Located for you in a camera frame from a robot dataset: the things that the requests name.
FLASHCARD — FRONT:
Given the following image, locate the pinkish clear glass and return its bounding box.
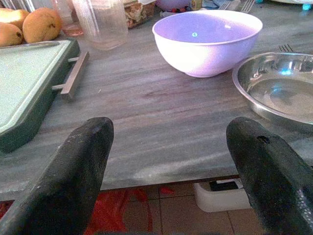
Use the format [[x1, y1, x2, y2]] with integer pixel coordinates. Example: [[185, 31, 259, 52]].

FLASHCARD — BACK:
[[51, 0, 84, 37]]

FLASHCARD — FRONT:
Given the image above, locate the grey wood-grain table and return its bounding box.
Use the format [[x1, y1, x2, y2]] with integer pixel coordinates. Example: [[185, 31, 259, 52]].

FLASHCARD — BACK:
[[0, 0, 313, 202]]

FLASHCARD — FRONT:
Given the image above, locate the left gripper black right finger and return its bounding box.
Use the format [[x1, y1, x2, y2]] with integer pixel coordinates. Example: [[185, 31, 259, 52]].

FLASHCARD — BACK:
[[226, 117, 313, 235]]

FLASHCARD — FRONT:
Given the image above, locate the small purple plastic bowl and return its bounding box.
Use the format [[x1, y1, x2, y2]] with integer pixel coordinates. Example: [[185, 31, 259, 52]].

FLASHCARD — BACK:
[[155, 0, 191, 12]]

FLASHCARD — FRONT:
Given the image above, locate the tall clear plastic container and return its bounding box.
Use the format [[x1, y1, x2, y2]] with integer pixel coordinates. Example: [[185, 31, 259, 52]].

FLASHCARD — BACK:
[[71, 0, 129, 51]]

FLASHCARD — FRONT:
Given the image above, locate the yellow mango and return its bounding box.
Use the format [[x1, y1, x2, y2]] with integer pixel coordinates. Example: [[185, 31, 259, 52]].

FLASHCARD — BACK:
[[22, 7, 63, 44], [0, 22, 24, 47], [0, 8, 30, 30]]

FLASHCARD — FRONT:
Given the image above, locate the stainless steel plate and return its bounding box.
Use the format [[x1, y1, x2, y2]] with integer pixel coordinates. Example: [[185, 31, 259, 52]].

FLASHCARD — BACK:
[[231, 51, 313, 127]]

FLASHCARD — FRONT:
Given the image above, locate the large purple plastic bowl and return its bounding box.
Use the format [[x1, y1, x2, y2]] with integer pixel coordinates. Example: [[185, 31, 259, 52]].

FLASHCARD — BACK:
[[152, 9, 264, 78]]

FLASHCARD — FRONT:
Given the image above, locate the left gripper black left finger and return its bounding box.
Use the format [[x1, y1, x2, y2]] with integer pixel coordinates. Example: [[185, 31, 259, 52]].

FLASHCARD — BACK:
[[0, 117, 115, 235]]

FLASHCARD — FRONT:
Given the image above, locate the green cutting board with handle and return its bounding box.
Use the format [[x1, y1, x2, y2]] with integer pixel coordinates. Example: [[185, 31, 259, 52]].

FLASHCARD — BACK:
[[0, 39, 90, 154]]

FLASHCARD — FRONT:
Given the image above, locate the red plastic stool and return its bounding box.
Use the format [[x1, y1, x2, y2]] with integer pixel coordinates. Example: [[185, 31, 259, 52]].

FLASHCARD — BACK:
[[0, 187, 176, 235]]

